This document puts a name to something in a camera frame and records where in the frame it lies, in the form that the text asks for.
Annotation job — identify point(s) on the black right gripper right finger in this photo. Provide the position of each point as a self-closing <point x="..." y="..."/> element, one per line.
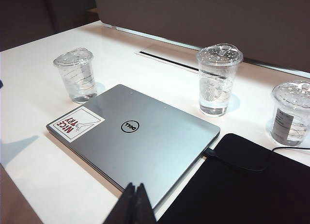
<point x="144" y="209"/>

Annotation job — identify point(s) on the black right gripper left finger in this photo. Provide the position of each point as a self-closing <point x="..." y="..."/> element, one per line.
<point x="123" y="209"/>

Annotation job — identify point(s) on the small clear cup without label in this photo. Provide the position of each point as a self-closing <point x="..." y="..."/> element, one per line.
<point x="77" y="81"/>

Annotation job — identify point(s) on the silver Dell laptop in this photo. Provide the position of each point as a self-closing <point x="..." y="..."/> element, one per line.
<point x="145" y="146"/>

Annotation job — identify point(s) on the tall clear Starbucks cup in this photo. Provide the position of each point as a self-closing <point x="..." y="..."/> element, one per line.
<point x="215" y="88"/>

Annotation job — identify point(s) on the small clear cup white label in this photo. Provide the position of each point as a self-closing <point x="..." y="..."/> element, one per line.
<point x="290" y="112"/>

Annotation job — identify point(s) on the black mouse pad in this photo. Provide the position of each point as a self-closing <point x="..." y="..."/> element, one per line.
<point x="242" y="192"/>

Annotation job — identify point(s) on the brown wide desk partition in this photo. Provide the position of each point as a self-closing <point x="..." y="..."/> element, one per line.
<point x="206" y="18"/>

